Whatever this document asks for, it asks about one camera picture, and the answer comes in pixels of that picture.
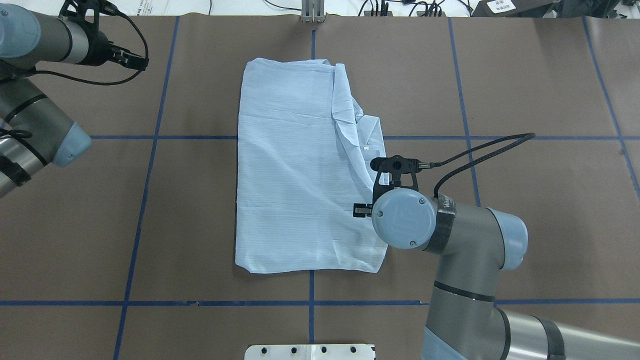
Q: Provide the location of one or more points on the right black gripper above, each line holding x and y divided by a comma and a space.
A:
361, 210

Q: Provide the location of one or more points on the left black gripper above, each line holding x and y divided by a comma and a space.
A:
99, 51

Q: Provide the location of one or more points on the light blue long-sleeve shirt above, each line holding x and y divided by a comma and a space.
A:
304, 147

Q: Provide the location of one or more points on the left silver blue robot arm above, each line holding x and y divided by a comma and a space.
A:
38, 132

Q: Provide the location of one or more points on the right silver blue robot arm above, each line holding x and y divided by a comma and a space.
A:
474, 244

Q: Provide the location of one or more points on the upper orange black adapter box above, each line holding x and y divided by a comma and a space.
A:
375, 9

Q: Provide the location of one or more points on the orange black adapter box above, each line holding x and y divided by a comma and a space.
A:
427, 9
375, 9

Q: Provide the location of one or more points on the lower orange black adapter box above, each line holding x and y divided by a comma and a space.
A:
427, 9

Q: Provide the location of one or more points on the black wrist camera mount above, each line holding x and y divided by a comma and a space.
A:
395, 166
86, 13

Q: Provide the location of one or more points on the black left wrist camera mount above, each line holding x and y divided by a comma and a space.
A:
86, 13

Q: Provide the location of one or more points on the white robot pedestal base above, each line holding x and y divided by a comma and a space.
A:
335, 351

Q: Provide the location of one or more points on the aluminium frame post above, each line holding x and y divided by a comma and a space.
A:
313, 11

